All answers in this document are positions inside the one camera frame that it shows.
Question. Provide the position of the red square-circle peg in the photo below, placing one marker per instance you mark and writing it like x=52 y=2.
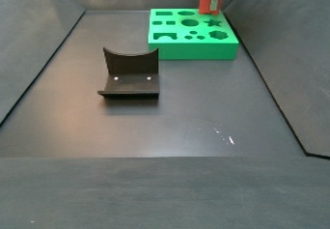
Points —
x=204 y=7

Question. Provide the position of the green shape sorter block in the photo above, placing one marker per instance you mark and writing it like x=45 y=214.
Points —
x=186 y=35

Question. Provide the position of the black curved holder stand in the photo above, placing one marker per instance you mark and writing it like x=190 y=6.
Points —
x=132 y=74

